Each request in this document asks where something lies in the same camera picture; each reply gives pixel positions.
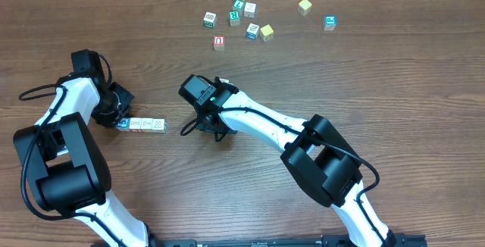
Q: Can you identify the blue number five block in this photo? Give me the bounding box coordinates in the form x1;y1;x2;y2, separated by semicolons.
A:
116;117;130;132

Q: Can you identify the white red edged block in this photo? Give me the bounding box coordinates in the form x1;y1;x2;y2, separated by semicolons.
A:
128;117;142;132

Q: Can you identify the white blue edged block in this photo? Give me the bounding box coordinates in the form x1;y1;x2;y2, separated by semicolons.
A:
140;117;153;133

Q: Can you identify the white zigzag picture block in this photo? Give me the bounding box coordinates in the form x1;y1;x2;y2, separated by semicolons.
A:
152;119;166;133

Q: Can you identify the red letter U block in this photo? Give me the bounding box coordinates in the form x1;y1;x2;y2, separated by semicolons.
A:
213;36;225;51

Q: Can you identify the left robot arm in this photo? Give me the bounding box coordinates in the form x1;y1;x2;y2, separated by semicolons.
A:
13;49;158;246

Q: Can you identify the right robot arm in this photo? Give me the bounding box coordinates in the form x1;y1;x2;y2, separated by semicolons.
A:
178;74;396;246

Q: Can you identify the lone white picture block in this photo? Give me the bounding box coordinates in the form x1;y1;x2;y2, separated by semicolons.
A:
219;78;230;84

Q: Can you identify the green letter B block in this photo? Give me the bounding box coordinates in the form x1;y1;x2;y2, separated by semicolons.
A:
203;11;217;29

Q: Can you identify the blue edged picture block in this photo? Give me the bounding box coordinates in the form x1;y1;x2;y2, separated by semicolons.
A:
246;23;260;40

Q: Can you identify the yellow block near cluster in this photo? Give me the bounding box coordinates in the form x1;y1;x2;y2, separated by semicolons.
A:
260;24;274;42

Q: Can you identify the teal letter R block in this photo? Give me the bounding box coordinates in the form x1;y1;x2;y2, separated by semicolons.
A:
228;11;240;27

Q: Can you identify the white patterned wooden block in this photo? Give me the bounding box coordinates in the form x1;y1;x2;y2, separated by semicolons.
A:
243;2;256;18

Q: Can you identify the teal letter L block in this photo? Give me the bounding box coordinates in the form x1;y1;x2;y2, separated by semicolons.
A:
232;0;246;14

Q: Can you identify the far yellow wooden block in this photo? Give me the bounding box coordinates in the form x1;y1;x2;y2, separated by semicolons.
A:
298;0;312;16

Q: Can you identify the blue letter P block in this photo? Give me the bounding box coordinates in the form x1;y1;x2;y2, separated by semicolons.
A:
324;15;336;31

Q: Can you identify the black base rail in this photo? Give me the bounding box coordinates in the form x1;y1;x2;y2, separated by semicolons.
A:
149;229;427;247

